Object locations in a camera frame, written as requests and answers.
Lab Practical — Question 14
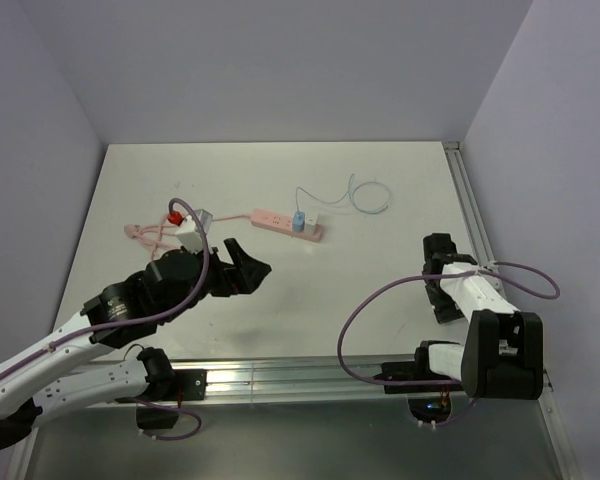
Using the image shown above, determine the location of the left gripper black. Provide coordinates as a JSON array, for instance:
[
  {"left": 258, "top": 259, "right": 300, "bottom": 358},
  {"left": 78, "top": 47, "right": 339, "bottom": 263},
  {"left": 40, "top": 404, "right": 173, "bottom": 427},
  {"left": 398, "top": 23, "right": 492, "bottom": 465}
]
[{"left": 161, "top": 237, "right": 271, "bottom": 322}]

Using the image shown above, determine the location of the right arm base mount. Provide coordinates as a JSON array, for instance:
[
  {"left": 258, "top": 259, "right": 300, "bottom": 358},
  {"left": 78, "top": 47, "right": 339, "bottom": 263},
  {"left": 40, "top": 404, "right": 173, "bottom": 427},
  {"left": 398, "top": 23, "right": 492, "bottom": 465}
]
[{"left": 374, "top": 360, "right": 462, "bottom": 423}]

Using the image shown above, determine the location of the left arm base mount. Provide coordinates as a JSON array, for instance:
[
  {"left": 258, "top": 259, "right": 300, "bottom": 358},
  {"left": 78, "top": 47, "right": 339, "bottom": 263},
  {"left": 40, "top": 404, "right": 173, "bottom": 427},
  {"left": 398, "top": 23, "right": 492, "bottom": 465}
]
[{"left": 136, "top": 369, "right": 207, "bottom": 433}]

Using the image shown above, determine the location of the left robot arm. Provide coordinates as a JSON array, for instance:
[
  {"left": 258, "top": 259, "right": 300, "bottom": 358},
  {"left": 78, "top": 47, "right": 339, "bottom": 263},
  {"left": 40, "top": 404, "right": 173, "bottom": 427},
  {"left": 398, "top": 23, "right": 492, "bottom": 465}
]
[{"left": 0, "top": 238, "right": 272, "bottom": 450}]

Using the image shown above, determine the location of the aluminium front rail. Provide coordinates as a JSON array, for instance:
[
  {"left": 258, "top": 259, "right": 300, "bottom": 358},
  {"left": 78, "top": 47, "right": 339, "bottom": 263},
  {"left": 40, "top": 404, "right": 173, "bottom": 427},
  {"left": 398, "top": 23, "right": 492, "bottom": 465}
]
[{"left": 27, "top": 349, "right": 554, "bottom": 411}]

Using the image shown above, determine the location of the light blue charger plug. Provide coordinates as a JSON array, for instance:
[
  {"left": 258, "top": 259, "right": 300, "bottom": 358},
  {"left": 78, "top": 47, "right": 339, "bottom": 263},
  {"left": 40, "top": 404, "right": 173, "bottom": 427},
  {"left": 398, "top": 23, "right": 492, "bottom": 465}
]
[{"left": 292, "top": 210, "right": 305, "bottom": 233}]

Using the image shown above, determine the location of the aluminium side rail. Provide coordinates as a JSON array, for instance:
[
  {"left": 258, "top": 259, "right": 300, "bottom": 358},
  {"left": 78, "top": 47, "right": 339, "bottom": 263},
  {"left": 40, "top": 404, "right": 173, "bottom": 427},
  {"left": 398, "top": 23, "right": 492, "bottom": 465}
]
[{"left": 442, "top": 140, "right": 506, "bottom": 301}]

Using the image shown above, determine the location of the silver white charger plug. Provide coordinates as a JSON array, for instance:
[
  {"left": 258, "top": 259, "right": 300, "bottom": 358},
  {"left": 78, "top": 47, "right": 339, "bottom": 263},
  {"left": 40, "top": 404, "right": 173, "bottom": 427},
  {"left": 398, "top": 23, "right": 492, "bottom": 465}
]
[{"left": 304, "top": 211, "right": 319, "bottom": 236}]

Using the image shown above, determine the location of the light blue charging cable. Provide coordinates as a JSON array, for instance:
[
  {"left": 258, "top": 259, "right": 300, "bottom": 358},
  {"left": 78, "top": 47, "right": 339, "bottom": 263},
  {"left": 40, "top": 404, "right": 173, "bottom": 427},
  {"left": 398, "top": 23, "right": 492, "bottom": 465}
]
[{"left": 294, "top": 173, "right": 394, "bottom": 217}]

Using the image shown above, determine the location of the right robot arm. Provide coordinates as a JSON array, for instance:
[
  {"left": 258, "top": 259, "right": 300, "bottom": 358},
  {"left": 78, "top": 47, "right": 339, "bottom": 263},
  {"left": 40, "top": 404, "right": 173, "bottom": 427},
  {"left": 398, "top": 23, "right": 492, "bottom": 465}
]
[{"left": 412, "top": 233, "right": 544, "bottom": 400}]

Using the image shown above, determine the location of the pink power strip cord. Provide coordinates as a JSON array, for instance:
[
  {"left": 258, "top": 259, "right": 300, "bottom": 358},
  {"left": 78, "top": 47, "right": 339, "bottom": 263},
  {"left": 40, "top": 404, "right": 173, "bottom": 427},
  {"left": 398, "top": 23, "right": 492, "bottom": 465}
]
[{"left": 122, "top": 212, "right": 255, "bottom": 261}]

